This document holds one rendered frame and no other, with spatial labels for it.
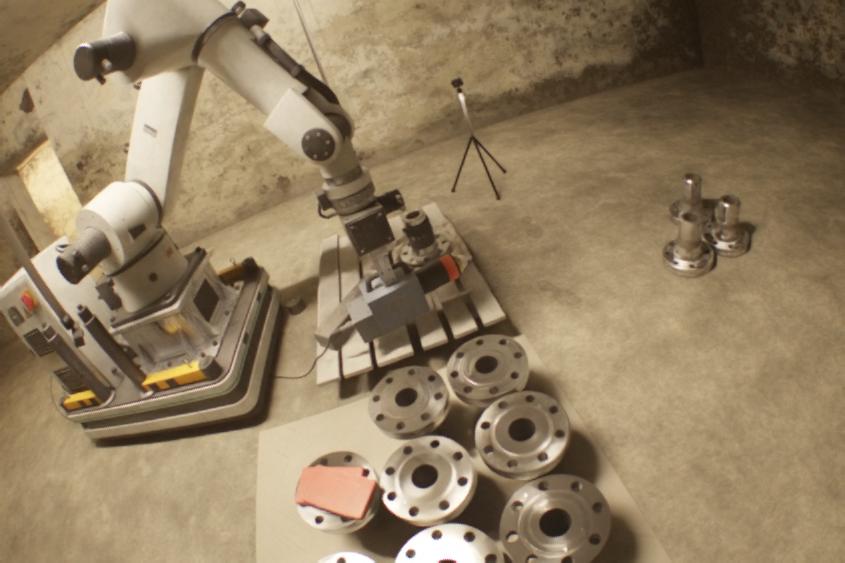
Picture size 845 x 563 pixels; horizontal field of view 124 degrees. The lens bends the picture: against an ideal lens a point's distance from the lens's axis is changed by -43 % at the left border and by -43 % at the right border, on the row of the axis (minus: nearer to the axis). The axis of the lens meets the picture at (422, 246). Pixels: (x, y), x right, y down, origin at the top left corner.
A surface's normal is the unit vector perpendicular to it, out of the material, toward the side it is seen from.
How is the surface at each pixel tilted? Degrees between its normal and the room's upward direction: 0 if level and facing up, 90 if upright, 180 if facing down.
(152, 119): 90
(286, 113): 90
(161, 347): 90
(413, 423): 0
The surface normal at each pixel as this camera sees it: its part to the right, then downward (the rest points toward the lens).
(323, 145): -0.08, 0.54
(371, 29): 0.21, 0.46
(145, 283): 0.64, 0.22
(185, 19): 0.39, 0.33
